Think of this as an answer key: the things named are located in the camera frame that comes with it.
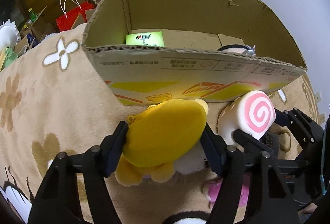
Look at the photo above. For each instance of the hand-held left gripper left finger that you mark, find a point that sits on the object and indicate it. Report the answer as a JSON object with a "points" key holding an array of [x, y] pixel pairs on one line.
{"points": [[116, 146]]}

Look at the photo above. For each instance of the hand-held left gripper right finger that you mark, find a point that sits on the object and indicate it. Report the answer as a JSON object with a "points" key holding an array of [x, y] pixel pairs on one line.
{"points": [[210, 148]]}

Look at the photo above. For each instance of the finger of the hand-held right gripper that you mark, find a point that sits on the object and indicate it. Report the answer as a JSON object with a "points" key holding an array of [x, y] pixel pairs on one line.
{"points": [[247, 140], [291, 120]]}

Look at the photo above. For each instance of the white pink swirl squishy toy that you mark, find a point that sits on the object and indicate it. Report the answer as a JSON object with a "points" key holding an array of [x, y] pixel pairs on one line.
{"points": [[248, 115]]}

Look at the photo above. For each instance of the yellow plush toy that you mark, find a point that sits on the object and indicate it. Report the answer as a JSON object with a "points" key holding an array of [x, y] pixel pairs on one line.
{"points": [[161, 133]]}

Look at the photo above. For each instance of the large cardboard box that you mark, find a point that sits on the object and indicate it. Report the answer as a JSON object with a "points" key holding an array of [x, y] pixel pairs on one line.
{"points": [[196, 33]]}

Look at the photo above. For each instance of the pink plush toy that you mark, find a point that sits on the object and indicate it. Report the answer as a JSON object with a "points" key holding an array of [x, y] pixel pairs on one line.
{"points": [[214, 189]]}

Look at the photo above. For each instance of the black and white plush toy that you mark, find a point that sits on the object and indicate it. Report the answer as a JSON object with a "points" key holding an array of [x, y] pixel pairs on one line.
{"points": [[184, 217]]}

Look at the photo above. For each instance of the beige flower blanket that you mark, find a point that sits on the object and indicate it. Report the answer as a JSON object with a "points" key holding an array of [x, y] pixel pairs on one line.
{"points": [[51, 100]]}

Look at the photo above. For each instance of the green tissue pack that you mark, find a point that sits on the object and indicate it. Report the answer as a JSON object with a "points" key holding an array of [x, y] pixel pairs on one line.
{"points": [[145, 38]]}

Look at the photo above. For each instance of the red paper bag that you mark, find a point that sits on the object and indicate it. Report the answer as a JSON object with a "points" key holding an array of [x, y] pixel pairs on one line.
{"points": [[68, 16]]}

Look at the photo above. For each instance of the green frog toy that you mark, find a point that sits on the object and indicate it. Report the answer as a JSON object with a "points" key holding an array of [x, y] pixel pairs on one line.
{"points": [[7, 56]]}

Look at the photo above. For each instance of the small open cardboard box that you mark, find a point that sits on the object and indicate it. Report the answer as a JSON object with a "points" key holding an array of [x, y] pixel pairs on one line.
{"points": [[33, 30]]}

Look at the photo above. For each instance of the green plastic bottle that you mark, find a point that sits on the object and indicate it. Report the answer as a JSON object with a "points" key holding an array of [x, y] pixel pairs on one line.
{"points": [[32, 15]]}

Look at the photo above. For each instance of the white fluffy plush toy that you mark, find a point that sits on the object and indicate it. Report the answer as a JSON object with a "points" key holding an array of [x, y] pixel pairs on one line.
{"points": [[7, 31]]}

